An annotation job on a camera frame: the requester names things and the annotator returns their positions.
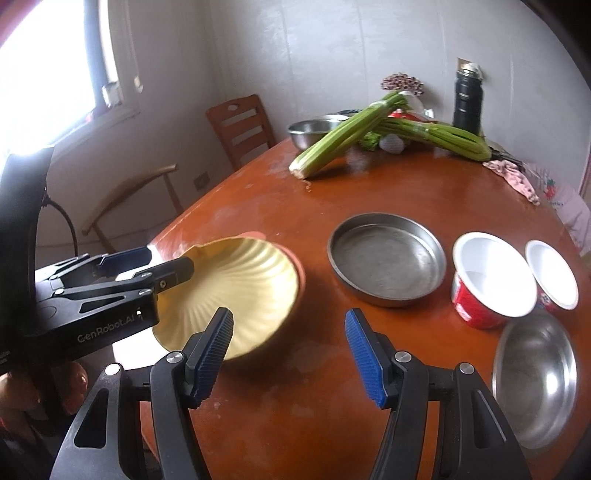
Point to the brown slatted wooden chair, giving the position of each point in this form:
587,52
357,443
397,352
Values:
241,126

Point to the rear celery bunch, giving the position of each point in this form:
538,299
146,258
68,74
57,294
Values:
445,136

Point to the pink cloth on table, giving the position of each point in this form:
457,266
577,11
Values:
515,178

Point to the window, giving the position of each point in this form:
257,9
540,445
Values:
68,70

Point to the small steel bowl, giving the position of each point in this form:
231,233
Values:
306,133

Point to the orange plastic plate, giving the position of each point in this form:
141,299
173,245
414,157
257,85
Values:
299,268

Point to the white foam-net fruit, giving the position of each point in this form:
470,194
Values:
392,144

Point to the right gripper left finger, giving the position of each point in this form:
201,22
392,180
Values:
104,439

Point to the black thermos bottle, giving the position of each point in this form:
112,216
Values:
468,104

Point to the small red paper bowl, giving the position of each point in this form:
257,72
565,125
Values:
557,285

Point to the front celery bunch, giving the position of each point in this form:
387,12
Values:
337,141

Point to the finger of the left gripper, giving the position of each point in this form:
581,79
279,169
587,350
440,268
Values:
153,280
86,269

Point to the yellow shell-shaped plate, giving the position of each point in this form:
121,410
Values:
250,277

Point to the large steel bowl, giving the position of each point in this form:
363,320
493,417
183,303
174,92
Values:
534,379

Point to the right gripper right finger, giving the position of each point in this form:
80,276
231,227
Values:
475,440

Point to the person's hand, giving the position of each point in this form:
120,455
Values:
20,392

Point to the steel pan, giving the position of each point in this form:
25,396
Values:
388,260

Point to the large red paper bowl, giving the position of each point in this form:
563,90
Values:
492,282

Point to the celery bunch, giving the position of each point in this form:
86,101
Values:
337,141
445,136

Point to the dried flower bouquet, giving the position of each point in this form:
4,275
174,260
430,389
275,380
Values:
403,82

